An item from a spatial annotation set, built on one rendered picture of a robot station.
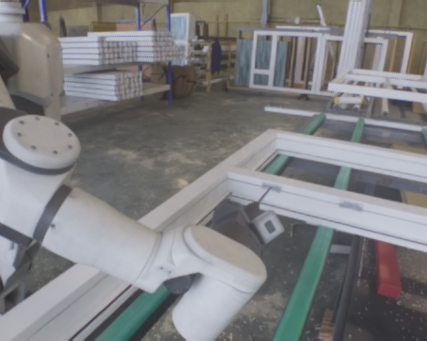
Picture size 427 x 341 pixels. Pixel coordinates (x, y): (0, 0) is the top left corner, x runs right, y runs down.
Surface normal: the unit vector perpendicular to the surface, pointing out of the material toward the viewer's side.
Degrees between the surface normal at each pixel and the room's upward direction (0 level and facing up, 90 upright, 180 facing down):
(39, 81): 89
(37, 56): 89
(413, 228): 90
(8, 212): 88
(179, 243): 20
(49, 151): 32
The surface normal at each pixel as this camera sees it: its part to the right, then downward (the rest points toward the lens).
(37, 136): 0.53, -0.72
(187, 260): 0.06, 0.35
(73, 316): 0.88, 0.20
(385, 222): -0.48, 0.33
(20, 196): 0.25, 0.02
